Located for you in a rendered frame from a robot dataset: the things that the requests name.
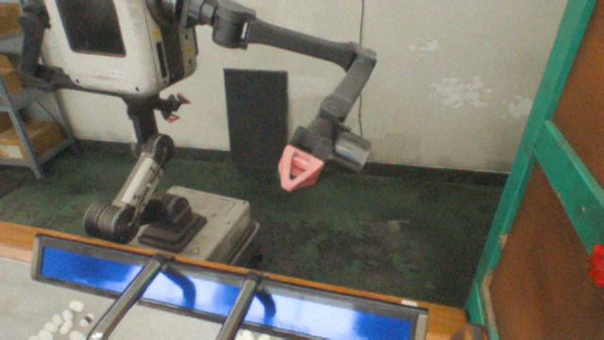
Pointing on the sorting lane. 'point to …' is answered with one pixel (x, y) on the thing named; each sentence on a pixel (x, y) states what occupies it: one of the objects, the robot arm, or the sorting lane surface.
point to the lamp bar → (225, 295)
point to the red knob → (596, 264)
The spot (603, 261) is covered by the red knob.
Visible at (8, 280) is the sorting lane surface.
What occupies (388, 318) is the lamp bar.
